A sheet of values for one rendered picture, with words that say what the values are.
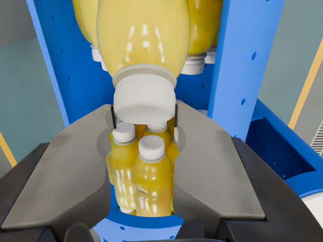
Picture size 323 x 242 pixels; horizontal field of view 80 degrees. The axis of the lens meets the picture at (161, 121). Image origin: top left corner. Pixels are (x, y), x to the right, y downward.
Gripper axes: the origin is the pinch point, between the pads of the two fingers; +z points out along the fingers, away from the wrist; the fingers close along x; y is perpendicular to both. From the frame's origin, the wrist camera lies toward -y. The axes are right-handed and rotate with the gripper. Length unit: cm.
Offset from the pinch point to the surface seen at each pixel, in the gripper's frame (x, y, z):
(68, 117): -12.8, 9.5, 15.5
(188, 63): 5.0, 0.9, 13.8
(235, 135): 9.3, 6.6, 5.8
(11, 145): -124, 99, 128
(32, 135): -103, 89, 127
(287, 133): 53, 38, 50
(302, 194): 42, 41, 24
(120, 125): -5.3, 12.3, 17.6
